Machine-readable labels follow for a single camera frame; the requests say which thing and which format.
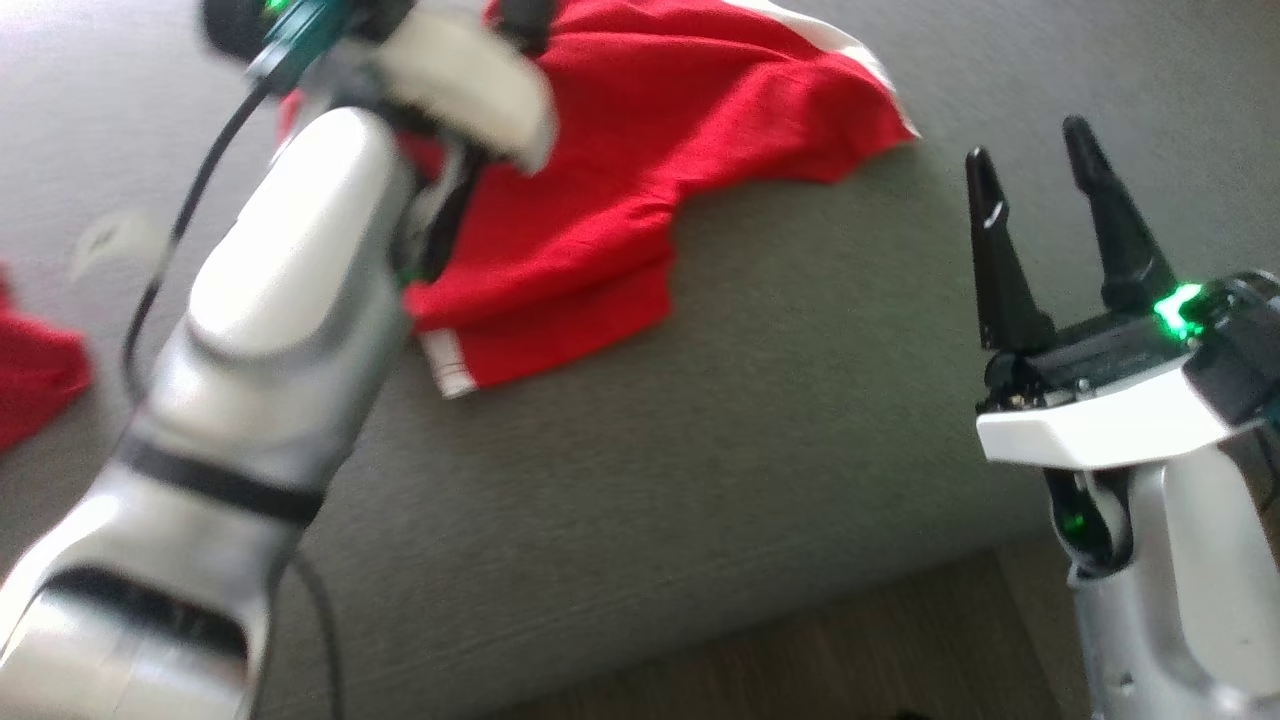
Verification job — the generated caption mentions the red white basketball jersey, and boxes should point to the red white basketball jersey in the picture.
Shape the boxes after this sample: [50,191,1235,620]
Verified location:
[0,268,93,453]

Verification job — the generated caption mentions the white cable label tag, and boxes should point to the white cable label tag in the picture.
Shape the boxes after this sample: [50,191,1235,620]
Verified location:
[68,212,169,283]

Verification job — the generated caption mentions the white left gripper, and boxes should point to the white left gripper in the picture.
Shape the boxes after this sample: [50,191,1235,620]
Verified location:
[385,0,557,171]

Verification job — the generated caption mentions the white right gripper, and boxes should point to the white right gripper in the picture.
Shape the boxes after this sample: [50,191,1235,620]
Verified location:
[965,115,1241,471]

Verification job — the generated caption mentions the grey fabric sofa seat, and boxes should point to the grey fabric sofa seat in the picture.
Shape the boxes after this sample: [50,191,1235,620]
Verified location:
[0,0,1280,720]

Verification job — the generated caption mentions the red shorts with white stripe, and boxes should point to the red shorts with white stripe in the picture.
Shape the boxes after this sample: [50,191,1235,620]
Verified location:
[278,0,921,401]

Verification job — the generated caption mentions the teal left camera connector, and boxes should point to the teal left camera connector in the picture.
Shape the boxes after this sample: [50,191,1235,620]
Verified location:
[248,0,343,86]

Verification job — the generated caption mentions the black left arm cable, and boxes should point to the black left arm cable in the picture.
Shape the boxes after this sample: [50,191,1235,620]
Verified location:
[120,80,346,720]

